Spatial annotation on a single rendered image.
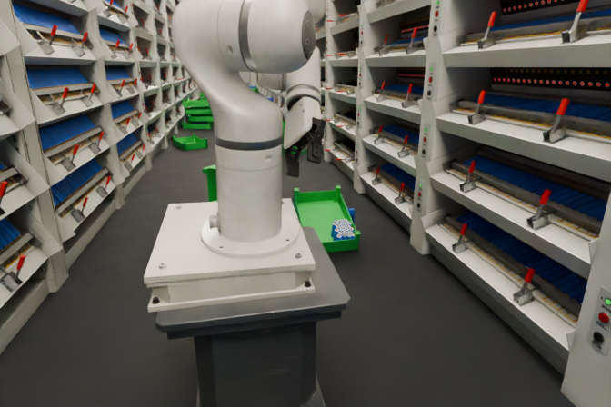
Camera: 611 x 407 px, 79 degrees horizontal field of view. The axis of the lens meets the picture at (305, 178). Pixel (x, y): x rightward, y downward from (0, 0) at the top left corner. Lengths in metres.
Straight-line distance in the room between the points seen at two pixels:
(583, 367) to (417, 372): 0.32
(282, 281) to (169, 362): 0.44
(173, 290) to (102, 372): 0.43
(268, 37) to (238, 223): 0.32
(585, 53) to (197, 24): 0.70
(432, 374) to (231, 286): 0.53
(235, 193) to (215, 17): 0.28
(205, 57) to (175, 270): 0.34
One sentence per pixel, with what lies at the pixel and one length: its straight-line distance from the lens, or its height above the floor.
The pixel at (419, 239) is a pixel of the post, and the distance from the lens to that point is 1.45.
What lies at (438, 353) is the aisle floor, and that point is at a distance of 1.04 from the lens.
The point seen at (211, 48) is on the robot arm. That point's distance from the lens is 0.62.
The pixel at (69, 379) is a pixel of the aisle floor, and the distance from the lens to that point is 1.07.
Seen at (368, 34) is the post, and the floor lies 0.81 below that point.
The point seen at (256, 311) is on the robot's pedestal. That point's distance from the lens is 0.65.
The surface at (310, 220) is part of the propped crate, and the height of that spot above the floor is 0.06.
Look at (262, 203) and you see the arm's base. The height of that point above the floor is 0.43.
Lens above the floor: 0.66
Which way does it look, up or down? 17 degrees down
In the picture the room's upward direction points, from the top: straight up
